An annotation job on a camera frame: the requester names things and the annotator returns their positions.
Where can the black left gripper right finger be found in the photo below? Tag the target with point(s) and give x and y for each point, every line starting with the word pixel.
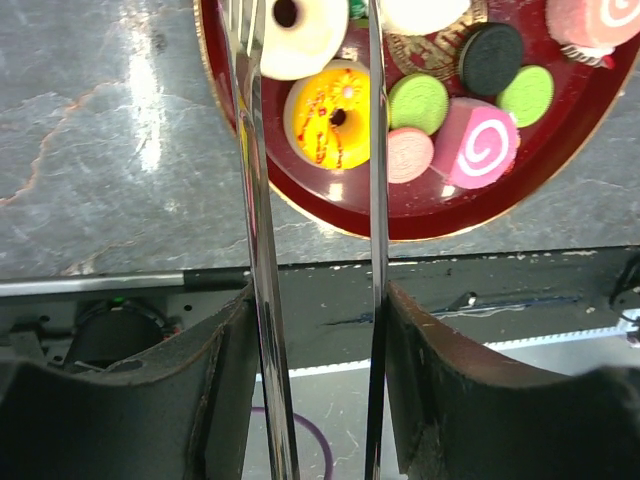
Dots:
pixel 463 411

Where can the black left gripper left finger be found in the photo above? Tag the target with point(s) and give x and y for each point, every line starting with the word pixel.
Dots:
pixel 178 410

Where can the pink macaron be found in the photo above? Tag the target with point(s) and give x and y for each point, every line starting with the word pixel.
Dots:
pixel 410 153

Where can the hot pink swirl roll cake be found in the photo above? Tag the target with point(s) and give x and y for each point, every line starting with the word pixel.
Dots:
pixel 475 145

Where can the green macaron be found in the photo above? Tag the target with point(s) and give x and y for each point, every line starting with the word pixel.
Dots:
pixel 418 101
pixel 529 95

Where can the yellow frosted donut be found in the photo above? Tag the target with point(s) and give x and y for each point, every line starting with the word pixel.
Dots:
pixel 326 116

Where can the black sandwich cookie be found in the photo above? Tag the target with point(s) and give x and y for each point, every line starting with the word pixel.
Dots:
pixel 490 59

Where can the plain white donut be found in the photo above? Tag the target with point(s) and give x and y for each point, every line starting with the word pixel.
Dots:
pixel 301 37

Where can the silver metal serving tongs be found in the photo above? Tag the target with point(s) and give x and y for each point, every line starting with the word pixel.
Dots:
pixel 244 26

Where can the round red lacquer tray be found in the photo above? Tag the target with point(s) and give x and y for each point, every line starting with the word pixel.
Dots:
pixel 425 208

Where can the white cream sandwich bun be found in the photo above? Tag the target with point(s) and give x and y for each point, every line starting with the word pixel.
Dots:
pixel 420 17

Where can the salmon pink swirl roll cake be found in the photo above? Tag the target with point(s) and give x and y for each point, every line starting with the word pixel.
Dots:
pixel 589 31

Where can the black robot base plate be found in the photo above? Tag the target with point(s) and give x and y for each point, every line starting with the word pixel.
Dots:
pixel 328 309

